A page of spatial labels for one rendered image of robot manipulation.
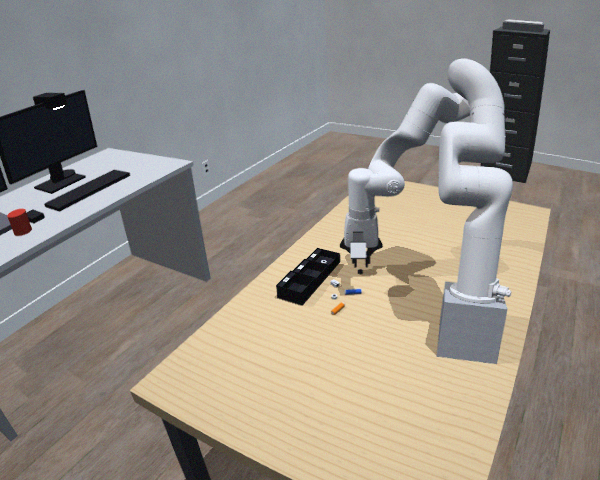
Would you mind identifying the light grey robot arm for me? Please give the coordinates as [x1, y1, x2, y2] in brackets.
[348, 59, 513, 303]

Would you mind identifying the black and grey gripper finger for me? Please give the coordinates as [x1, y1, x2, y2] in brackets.
[365, 238, 383, 268]
[340, 238, 357, 268]

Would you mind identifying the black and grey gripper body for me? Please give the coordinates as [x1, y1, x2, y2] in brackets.
[344, 212, 379, 248]

